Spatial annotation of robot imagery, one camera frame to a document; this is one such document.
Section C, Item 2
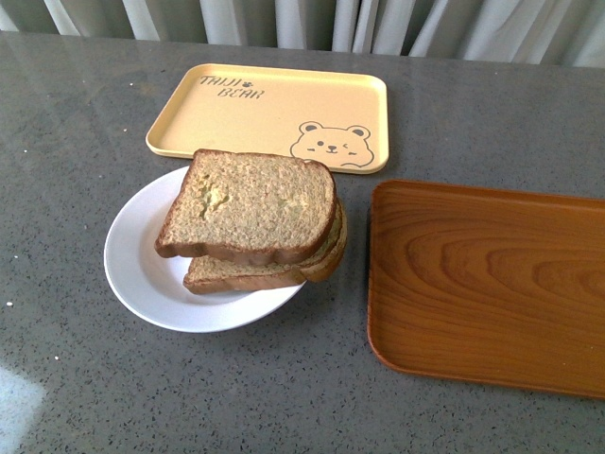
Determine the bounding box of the bread slice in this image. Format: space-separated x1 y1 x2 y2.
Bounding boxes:
182 200 348 294
155 149 337 265

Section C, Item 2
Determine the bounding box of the white round plate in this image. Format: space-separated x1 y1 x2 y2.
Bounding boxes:
104 167 302 333

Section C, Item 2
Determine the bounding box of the yellow bear tray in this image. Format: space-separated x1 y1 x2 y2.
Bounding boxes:
146 63 389 174

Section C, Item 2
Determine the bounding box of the brown wooden tray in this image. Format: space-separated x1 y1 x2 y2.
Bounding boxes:
368 180 604 398

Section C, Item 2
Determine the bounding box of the white pleated curtain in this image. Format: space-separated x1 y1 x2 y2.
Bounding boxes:
1 0 604 68

